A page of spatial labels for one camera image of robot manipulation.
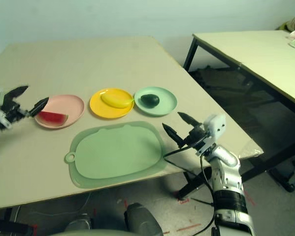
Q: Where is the green silicone cutting mat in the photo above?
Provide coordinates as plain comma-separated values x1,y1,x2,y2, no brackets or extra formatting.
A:
64,120,168,189

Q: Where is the grey robot leg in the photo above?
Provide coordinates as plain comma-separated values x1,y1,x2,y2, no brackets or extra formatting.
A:
124,203,164,236
63,213,93,232

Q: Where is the black table leg frame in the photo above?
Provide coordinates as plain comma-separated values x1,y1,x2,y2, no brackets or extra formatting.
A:
174,137,295,200
0,207,37,236

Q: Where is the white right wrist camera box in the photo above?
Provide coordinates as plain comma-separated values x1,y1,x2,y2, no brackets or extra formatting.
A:
195,113,227,157

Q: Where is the pale robot torso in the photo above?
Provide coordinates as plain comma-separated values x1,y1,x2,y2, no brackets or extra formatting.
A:
48,229,128,236

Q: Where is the black zip tie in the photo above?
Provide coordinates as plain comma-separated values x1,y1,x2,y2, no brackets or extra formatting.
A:
190,197,216,205

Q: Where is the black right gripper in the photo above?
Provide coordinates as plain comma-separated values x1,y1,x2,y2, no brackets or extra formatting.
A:
162,112,208,148

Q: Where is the yellow toy banana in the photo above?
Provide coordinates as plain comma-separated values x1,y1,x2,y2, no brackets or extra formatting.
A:
100,93,135,109

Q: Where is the yellow round plate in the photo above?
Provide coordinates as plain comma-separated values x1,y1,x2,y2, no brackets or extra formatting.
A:
89,88,135,119

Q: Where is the mint green round plate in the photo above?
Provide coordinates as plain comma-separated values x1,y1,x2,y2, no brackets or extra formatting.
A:
134,86,177,117

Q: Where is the red watermelon slice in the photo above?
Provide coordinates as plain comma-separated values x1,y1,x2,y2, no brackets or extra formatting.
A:
37,111,69,124

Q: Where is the beige side table black frame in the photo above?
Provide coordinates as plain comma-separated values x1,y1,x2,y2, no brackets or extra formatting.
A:
183,30,295,111

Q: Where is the clear plastic sheet scrap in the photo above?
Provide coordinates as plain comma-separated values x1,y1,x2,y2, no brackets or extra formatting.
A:
238,141,265,160

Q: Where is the grey robot left leg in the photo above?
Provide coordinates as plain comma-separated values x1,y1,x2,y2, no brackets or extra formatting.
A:
63,213,93,232

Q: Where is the olive cloth pile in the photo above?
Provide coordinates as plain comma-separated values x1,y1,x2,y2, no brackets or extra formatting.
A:
276,17,295,31

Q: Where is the pink round plate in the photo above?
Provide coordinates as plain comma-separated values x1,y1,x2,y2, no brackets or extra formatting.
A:
34,94,85,129

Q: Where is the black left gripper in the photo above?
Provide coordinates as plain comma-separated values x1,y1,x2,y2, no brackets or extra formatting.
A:
0,86,50,128

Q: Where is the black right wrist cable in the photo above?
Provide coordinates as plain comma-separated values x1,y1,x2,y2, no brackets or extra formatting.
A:
163,141,217,236

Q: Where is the grey robot right leg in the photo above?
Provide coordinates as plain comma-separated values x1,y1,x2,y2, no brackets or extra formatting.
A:
124,203,164,236

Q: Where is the dark green avocado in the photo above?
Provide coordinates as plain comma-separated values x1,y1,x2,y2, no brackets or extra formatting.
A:
140,94,160,108

